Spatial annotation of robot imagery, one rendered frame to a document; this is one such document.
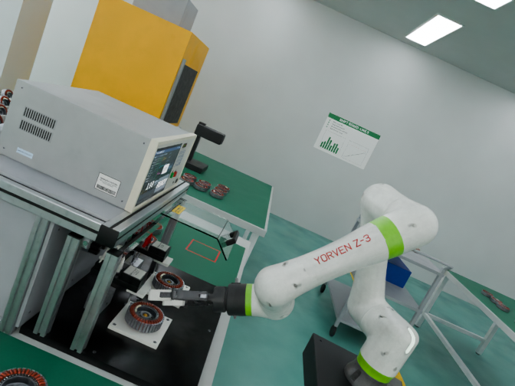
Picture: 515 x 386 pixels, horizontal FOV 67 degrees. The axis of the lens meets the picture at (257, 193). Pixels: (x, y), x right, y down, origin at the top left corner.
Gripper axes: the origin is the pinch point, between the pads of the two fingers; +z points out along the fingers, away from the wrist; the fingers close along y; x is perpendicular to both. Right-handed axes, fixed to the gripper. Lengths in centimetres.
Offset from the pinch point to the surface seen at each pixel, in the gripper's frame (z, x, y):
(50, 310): 19.8, 6.1, 21.8
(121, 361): 4.7, 17.4, 10.5
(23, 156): 31, -31, 31
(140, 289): 5.0, -1.8, 3.4
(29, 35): 240, -294, -189
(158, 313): 1.1, 4.2, -3.6
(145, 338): 2.4, 11.4, 1.5
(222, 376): 0, 29, -133
